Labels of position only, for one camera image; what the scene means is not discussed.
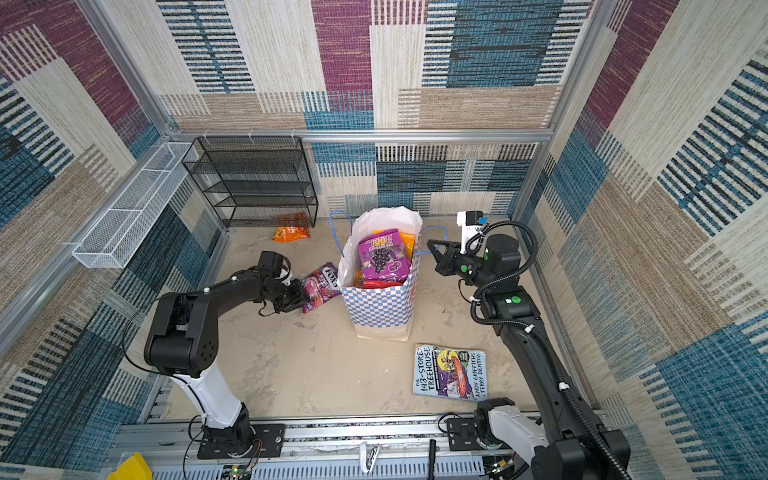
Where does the blue checkered paper bag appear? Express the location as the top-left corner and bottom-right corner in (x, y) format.
(338, 206), (424, 341)

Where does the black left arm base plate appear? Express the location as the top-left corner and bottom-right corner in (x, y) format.
(196, 424), (286, 460)

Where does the treehouse children's book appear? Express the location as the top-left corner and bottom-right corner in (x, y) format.
(413, 344), (488, 402)

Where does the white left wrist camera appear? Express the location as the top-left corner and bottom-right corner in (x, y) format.
(275, 264), (293, 286)

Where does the purple Fox's candy bag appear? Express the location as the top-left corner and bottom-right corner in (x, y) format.
(301, 262), (341, 313)

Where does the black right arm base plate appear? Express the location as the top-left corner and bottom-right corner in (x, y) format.
(442, 416), (500, 452)

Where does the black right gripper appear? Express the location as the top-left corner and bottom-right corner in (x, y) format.
(426, 239), (494, 290)

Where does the yellow snack bag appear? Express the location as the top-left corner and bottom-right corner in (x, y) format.
(374, 229), (416, 260)

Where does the black corrugated cable conduit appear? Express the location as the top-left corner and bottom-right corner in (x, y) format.
(464, 220), (634, 480)

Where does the black wire shelf rack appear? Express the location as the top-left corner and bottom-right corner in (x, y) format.
(182, 136), (319, 229)

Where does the white mesh wall basket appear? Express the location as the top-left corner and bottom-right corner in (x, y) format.
(72, 142), (190, 269)

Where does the orange snack bag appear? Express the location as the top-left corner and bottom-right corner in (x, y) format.
(272, 212), (311, 243)

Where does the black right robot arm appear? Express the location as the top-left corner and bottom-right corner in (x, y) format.
(427, 234), (631, 479)

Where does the purple snack bag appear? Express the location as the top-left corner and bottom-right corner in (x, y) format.
(358, 229), (411, 283)

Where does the red candy bag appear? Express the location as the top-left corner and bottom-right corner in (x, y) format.
(354, 277), (401, 289)

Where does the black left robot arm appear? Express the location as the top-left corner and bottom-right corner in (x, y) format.
(143, 251), (308, 457)

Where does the yellow object bottom edge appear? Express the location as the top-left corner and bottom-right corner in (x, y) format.
(107, 452), (153, 480)

